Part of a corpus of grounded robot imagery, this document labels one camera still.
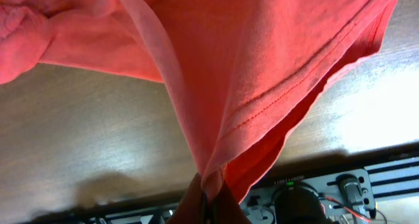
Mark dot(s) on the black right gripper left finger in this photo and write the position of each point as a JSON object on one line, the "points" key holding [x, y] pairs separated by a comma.
{"points": [[190, 209]]}

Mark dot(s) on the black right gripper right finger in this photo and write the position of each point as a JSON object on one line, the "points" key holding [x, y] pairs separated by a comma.
{"points": [[224, 209]]}

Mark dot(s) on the red orange printed t-shirt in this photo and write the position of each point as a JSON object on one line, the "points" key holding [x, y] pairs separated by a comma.
{"points": [[241, 74]]}

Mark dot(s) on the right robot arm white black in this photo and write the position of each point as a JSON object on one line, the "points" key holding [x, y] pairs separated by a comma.
{"points": [[288, 210]]}

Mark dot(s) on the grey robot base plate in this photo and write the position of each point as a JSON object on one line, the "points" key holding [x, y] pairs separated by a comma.
{"points": [[349, 194]]}

